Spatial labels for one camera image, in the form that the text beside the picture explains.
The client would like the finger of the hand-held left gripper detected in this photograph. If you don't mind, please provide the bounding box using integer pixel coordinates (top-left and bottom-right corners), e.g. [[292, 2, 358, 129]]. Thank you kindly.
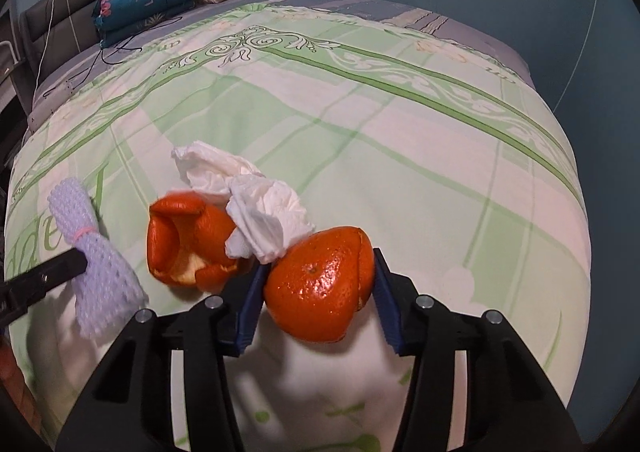
[[0, 248, 89, 329]]

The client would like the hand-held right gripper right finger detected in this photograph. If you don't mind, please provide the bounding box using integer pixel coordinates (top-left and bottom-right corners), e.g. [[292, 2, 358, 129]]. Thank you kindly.
[[371, 247, 583, 452]]

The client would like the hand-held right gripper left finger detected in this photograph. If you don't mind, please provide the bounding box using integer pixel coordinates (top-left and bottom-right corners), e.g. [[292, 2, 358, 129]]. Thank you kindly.
[[55, 262, 272, 452]]

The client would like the foam net with pink band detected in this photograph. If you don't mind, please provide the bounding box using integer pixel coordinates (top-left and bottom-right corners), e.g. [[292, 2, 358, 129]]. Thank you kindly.
[[47, 179, 150, 339]]

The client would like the domed orange peel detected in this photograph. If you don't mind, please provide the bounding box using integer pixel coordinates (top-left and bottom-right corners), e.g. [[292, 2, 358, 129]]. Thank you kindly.
[[263, 226, 376, 344]]

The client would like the crumpled white tissue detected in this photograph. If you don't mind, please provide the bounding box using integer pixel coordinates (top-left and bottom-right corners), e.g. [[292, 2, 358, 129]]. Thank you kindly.
[[224, 175, 317, 265], [171, 140, 266, 205]]

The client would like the torn open orange peel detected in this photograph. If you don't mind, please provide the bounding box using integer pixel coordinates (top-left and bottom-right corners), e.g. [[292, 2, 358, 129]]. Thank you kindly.
[[146, 191, 257, 293]]

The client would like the green floral blanket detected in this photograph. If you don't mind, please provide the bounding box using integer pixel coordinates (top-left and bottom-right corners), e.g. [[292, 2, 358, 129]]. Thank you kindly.
[[4, 2, 589, 452]]

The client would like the grey padded headboard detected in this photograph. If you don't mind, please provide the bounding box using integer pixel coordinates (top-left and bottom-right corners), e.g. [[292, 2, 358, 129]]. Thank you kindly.
[[20, 0, 239, 83]]

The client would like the grey striped bedsheet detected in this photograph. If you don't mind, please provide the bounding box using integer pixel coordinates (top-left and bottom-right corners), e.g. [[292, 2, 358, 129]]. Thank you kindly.
[[27, 0, 531, 129]]

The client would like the black cable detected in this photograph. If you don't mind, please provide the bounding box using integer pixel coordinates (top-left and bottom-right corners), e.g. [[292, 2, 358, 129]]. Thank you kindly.
[[69, 26, 147, 83]]

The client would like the white charging cable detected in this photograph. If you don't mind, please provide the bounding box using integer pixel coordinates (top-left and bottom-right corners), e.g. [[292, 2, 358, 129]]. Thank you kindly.
[[34, 0, 59, 83]]

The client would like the thin white wall cable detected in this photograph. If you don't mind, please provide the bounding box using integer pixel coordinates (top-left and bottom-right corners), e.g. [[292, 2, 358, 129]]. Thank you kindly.
[[552, 0, 604, 113]]

